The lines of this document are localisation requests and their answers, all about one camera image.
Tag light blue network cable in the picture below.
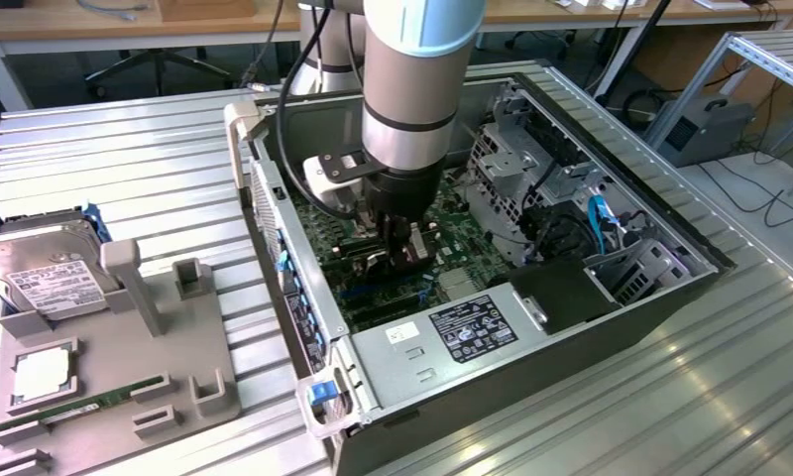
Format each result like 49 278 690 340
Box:
78 0 152 22

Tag low silver disk bay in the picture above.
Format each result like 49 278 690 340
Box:
582 237 720 307

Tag black camera cable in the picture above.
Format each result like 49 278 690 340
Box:
282 7 359 220

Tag green motherboard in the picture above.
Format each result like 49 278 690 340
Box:
296 173 526 334

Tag tall silver disk bay cage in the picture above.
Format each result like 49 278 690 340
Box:
466 93 600 262

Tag open grey PC case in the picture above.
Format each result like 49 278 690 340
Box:
223 71 736 476

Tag blue case latch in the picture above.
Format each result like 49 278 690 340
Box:
306 380 340 404

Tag grey device box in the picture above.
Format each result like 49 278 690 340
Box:
660 96 760 169

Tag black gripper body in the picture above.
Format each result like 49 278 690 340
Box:
372 168 443 252

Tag wooden box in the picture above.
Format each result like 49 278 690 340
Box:
160 0 286 24

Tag silver chipset heatsink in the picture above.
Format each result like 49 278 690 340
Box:
438 272 483 299

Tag black stand pole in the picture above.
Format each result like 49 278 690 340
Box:
594 0 674 98

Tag hanging black cable with plug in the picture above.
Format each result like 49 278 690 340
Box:
240 0 287 94

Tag silver hard disk drive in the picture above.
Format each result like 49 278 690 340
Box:
0 223 119 322

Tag silver CPU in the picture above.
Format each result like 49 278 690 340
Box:
11 346 76 399

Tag blue data wire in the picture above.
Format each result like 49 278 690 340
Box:
586 194 615 255

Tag wooden desk white legs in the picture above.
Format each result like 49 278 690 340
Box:
0 0 306 113

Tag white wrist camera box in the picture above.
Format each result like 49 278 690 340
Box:
302 154 372 212

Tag black office chair base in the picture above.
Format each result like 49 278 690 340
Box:
82 47 235 98

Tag silver power supply black label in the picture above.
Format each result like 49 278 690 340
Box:
334 283 555 416

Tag long wooden desk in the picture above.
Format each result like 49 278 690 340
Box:
480 0 793 95

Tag blue disk carrier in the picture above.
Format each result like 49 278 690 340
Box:
0 200 112 249

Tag green RAM stick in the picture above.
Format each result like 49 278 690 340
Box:
0 384 140 428

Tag black wire bundle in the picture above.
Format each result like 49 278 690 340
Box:
520 205 600 264

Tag aluminium frame shelf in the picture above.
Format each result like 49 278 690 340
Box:
644 29 793 165

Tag grey parts rack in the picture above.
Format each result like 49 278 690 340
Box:
0 237 244 476

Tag RAM stick grey label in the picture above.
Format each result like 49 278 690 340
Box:
335 241 376 260

